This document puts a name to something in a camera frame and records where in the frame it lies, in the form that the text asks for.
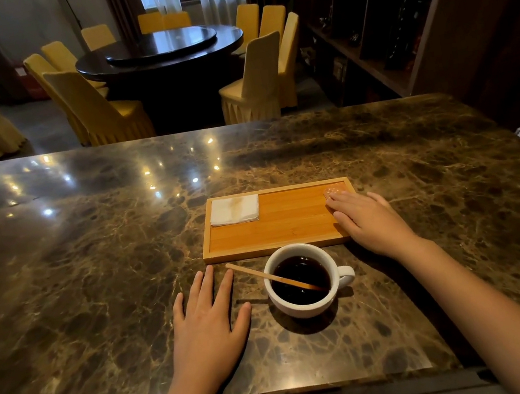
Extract dark round turntable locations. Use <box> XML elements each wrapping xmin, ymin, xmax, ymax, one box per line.
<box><xmin>103</xmin><ymin>23</ymin><xmax>220</xmax><ymax>72</ymax></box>

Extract rectangular wooden tray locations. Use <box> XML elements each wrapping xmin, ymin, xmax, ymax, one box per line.
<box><xmin>194</xmin><ymin>175</ymin><xmax>364</xmax><ymax>266</ymax></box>

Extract person's left hand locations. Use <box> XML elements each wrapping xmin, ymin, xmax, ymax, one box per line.
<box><xmin>156</xmin><ymin>259</ymin><xmax>265</xmax><ymax>394</ymax></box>

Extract red box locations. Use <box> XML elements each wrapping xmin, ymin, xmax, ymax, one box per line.
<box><xmin>13</xmin><ymin>59</ymin><xmax>50</xmax><ymax>104</ymax></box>

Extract wooden stir stick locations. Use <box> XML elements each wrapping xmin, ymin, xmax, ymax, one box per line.
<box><xmin>225</xmin><ymin>249</ymin><xmax>327</xmax><ymax>306</ymax></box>

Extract person's right hand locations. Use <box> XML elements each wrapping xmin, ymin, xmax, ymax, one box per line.
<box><xmin>323</xmin><ymin>179</ymin><xmax>423</xmax><ymax>270</ymax></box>

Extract small pink packet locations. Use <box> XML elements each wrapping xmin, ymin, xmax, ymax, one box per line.
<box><xmin>321</xmin><ymin>183</ymin><xmax>345</xmax><ymax>201</ymax></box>

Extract round dark dining table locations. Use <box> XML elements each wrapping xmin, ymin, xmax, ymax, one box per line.
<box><xmin>72</xmin><ymin>18</ymin><xmax>257</xmax><ymax>146</ymax></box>

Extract dark bottles on shelf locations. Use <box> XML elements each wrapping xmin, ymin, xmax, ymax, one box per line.
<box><xmin>376</xmin><ymin>0</ymin><xmax>437</xmax><ymax>73</ymax></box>

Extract black coffee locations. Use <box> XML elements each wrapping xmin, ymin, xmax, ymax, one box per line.
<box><xmin>268</xmin><ymin>251</ymin><xmax>334</xmax><ymax>310</ymax></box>

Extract dark wooden shelf unit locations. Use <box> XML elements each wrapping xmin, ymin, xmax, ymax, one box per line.
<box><xmin>295</xmin><ymin>0</ymin><xmax>520</xmax><ymax>125</ymax></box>

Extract white ceramic cup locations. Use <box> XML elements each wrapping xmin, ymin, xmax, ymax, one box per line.
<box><xmin>259</xmin><ymin>235</ymin><xmax>361</xmax><ymax>325</ymax></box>

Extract group of yellow chairs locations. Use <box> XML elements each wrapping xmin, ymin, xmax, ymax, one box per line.
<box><xmin>19</xmin><ymin>0</ymin><xmax>315</xmax><ymax>156</ymax></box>

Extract folded white napkin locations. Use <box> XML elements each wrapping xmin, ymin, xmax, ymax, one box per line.
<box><xmin>207</xmin><ymin>193</ymin><xmax>263</xmax><ymax>229</ymax></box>

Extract person's right forearm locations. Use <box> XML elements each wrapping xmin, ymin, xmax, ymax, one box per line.
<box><xmin>393</xmin><ymin>218</ymin><xmax>520</xmax><ymax>394</ymax></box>

